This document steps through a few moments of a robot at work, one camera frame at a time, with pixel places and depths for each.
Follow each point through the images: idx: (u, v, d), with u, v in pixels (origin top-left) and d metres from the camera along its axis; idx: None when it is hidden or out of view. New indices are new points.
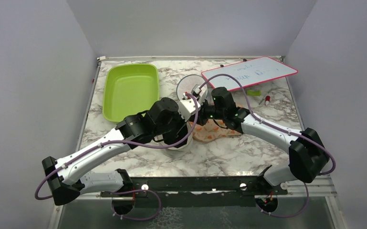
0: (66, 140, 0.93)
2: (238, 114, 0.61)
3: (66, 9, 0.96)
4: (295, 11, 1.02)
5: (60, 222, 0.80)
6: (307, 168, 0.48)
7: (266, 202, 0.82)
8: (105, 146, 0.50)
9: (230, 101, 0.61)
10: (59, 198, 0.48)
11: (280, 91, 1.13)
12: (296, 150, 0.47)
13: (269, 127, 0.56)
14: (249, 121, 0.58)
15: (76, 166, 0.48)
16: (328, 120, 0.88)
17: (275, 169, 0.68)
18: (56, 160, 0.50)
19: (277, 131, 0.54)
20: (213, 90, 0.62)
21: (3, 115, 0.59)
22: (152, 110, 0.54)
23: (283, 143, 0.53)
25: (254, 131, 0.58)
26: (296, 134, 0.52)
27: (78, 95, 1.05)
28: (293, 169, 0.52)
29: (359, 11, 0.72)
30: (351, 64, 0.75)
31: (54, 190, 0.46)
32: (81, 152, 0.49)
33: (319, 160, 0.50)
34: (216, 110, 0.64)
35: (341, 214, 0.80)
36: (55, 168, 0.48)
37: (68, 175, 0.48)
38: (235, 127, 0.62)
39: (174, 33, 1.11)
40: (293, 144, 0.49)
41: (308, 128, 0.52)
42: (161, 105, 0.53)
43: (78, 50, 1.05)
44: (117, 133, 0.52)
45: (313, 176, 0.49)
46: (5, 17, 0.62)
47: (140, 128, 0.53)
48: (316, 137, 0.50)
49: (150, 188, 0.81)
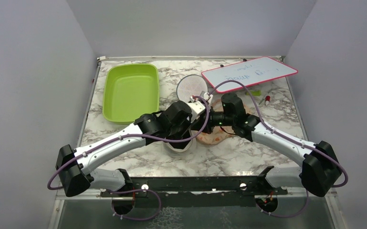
0: (66, 140, 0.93)
2: (249, 121, 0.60)
3: (66, 9, 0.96)
4: (295, 11, 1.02)
5: (60, 222, 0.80)
6: (320, 182, 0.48)
7: (266, 202, 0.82)
8: (125, 139, 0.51)
9: (241, 108, 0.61)
10: (72, 188, 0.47)
11: (280, 91, 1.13)
12: (309, 164, 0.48)
13: (282, 138, 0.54)
14: (259, 130, 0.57)
15: (96, 156, 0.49)
16: (328, 120, 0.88)
17: (281, 173, 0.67)
18: (75, 149, 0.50)
19: (290, 142, 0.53)
20: (224, 96, 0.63)
21: (3, 114, 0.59)
22: (168, 110, 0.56)
23: (295, 155, 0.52)
25: (265, 140, 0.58)
26: (310, 148, 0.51)
27: (78, 95, 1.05)
28: (305, 182, 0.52)
29: (359, 11, 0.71)
30: (351, 64, 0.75)
31: (73, 177, 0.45)
32: (101, 142, 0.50)
33: (332, 173, 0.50)
34: (225, 117, 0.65)
35: (341, 214, 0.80)
36: (75, 156, 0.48)
37: (88, 164, 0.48)
38: (244, 134, 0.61)
39: (174, 32, 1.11)
40: (308, 159, 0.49)
41: (322, 141, 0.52)
42: (178, 105, 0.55)
43: (78, 50, 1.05)
44: (135, 128, 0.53)
45: (325, 190, 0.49)
46: (5, 17, 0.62)
47: (156, 125, 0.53)
48: (330, 150, 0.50)
49: (150, 188, 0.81)
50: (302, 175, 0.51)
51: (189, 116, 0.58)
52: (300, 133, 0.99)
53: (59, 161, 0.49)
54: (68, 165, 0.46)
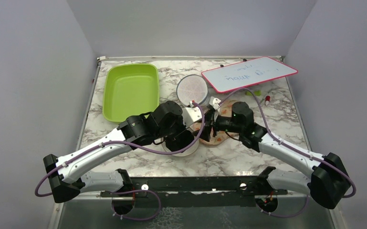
0: (66, 140, 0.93)
2: (256, 132, 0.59)
3: (66, 9, 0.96)
4: (295, 11, 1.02)
5: (60, 222, 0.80)
6: (330, 195, 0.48)
7: (266, 202, 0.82)
8: (106, 146, 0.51)
9: (251, 119, 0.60)
10: (58, 196, 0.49)
11: (280, 91, 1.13)
12: (319, 177, 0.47)
13: (289, 149, 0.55)
14: (267, 141, 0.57)
15: (77, 165, 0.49)
16: (327, 121, 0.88)
17: (284, 177, 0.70)
18: (57, 158, 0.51)
19: (298, 155, 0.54)
20: (235, 106, 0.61)
21: (3, 114, 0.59)
22: (155, 112, 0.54)
23: (304, 167, 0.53)
25: (273, 151, 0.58)
26: (319, 160, 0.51)
27: (78, 95, 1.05)
28: (314, 194, 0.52)
29: (360, 11, 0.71)
30: (351, 64, 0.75)
31: (53, 188, 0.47)
32: (81, 152, 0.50)
33: (341, 186, 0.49)
34: (233, 125, 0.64)
35: (341, 214, 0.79)
36: (56, 166, 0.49)
37: (68, 174, 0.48)
38: (251, 145, 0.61)
39: (174, 32, 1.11)
40: (316, 171, 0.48)
41: (330, 153, 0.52)
42: (165, 107, 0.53)
43: (78, 50, 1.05)
44: (118, 133, 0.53)
45: (335, 202, 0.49)
46: (5, 17, 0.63)
47: (141, 129, 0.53)
48: (338, 163, 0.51)
49: (150, 188, 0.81)
50: (311, 186, 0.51)
51: (178, 117, 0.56)
52: (300, 133, 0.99)
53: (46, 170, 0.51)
54: (48, 175, 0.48)
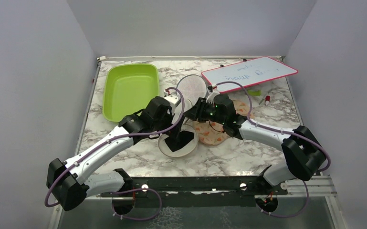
0: (66, 140, 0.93)
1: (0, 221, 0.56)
2: (237, 121, 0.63)
3: (66, 9, 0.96)
4: (295, 11, 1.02)
5: (60, 222, 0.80)
6: (302, 165, 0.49)
7: (266, 202, 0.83)
8: (113, 141, 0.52)
9: (233, 109, 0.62)
10: (69, 199, 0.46)
11: (280, 91, 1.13)
12: (288, 147, 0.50)
13: (265, 129, 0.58)
14: (246, 126, 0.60)
15: (88, 163, 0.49)
16: (327, 121, 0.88)
17: (275, 168, 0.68)
18: (64, 161, 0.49)
19: (271, 131, 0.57)
20: (216, 98, 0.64)
21: (2, 114, 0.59)
22: (148, 108, 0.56)
23: (278, 143, 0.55)
25: (252, 136, 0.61)
26: (288, 132, 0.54)
27: (78, 95, 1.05)
28: (291, 169, 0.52)
29: (360, 11, 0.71)
30: (351, 64, 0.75)
31: (69, 187, 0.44)
32: (90, 150, 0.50)
33: (316, 157, 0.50)
34: (215, 115, 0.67)
35: (341, 214, 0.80)
36: (67, 168, 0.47)
37: (81, 172, 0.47)
38: (234, 133, 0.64)
39: (174, 33, 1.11)
40: (287, 141, 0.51)
41: (301, 126, 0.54)
42: (157, 101, 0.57)
43: (78, 50, 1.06)
44: (120, 130, 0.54)
45: (310, 174, 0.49)
46: (5, 18, 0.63)
47: (140, 123, 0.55)
48: (308, 134, 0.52)
49: (150, 187, 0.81)
50: (287, 160, 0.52)
51: (169, 109, 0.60)
52: None
53: (50, 176, 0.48)
54: (61, 177, 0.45)
